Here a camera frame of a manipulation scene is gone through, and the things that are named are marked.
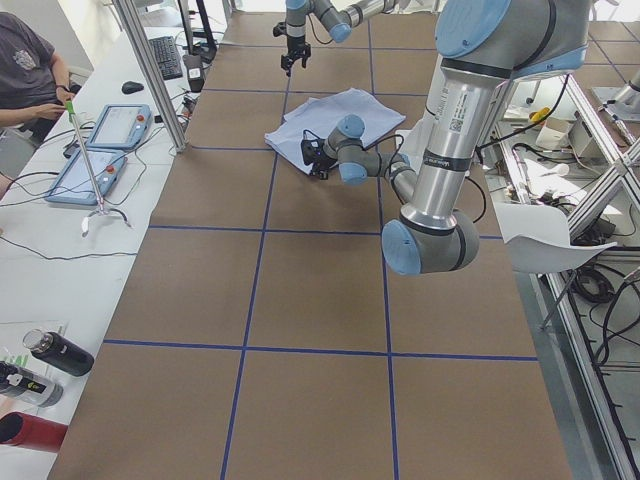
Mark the seated person grey shirt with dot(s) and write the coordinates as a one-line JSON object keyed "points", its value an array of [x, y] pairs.
{"points": [[35, 80]]}

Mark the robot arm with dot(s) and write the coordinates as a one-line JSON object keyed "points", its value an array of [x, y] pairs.
{"points": [[339, 24], [483, 44]]}

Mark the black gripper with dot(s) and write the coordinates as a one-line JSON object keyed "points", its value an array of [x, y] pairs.
{"points": [[295, 44], [320, 161]]}

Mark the black water bottle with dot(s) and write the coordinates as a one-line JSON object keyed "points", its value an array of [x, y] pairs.
{"points": [[57, 351]]}

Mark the metal reach grabber stick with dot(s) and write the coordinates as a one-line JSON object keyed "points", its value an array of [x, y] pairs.
{"points": [[101, 209]]}

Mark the grey labelled bottle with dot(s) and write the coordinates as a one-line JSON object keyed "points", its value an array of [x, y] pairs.
{"points": [[27, 386]]}

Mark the black computer mouse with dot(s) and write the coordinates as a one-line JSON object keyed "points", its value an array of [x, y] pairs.
{"points": [[130, 87]]}

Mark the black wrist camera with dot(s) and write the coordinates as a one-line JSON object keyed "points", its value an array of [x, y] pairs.
{"points": [[307, 137]]}

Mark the grey aluminium frame post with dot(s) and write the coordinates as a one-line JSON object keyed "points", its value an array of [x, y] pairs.
{"points": [[132, 25]]}

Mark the light blue striped shirt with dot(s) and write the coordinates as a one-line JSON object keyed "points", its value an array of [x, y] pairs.
{"points": [[354, 112]]}

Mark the near blue teach pendant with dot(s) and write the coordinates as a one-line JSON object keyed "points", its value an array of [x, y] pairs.
{"points": [[73, 186]]}

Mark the far blue teach pendant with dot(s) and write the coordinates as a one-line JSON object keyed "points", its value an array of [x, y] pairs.
{"points": [[120, 127]]}

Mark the red bottle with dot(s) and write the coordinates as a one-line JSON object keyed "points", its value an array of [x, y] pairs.
{"points": [[32, 432]]}

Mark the black keyboard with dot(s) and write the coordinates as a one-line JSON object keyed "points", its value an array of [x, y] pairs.
{"points": [[166, 56]]}

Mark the blue teach pendant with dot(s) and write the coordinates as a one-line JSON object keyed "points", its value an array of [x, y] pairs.
{"points": [[120, 127], [73, 186]]}

